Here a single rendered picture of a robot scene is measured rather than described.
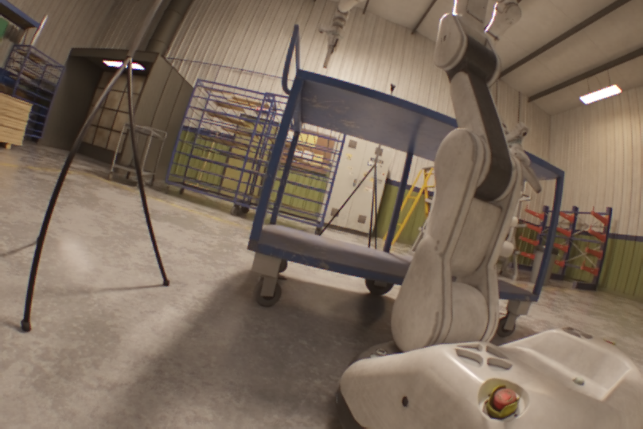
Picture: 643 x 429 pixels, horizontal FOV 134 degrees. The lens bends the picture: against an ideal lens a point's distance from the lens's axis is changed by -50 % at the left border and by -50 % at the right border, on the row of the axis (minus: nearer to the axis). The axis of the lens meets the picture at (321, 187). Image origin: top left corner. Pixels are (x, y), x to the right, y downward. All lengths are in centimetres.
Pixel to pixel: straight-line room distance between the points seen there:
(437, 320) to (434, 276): 10
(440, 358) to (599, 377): 41
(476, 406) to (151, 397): 62
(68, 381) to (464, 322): 90
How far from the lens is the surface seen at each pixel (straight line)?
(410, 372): 44
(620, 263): 814
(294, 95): 117
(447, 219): 66
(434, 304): 64
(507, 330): 182
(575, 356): 71
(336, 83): 120
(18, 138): 510
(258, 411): 73
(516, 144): 101
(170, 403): 71
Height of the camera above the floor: 52
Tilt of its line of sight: 3 degrees up
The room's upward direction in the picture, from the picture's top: 15 degrees clockwise
